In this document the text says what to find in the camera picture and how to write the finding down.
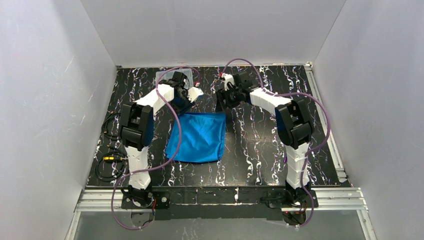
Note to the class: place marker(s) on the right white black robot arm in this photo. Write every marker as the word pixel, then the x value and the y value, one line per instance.
pixel 293 122

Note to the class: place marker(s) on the black coiled cable yellow plug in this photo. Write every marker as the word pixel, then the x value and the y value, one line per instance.
pixel 116 158

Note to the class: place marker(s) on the front aluminium rail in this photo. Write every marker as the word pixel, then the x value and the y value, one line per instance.
pixel 327 198

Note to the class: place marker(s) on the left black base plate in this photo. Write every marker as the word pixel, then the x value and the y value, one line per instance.
pixel 145 199

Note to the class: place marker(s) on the right aluminium rail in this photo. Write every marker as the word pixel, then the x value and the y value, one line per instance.
pixel 333 148

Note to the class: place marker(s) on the blue cloth napkin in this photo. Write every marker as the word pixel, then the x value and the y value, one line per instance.
pixel 203 137

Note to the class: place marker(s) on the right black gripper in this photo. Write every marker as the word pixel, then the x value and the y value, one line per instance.
pixel 224 99

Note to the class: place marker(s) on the clear plastic compartment box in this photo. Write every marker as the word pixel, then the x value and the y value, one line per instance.
pixel 176 77

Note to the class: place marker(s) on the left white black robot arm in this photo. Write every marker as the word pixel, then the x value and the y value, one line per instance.
pixel 136 125

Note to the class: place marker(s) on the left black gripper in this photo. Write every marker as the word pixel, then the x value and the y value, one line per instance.
pixel 180 104

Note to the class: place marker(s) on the aluminium rail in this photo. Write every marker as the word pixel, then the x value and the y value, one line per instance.
pixel 327 198
pixel 333 148

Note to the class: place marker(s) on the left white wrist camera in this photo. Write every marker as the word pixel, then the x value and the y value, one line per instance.
pixel 194 93

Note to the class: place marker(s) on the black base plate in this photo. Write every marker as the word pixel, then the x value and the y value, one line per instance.
pixel 145 199
pixel 291 200

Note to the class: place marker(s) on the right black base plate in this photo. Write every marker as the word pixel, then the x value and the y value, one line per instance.
pixel 291 200

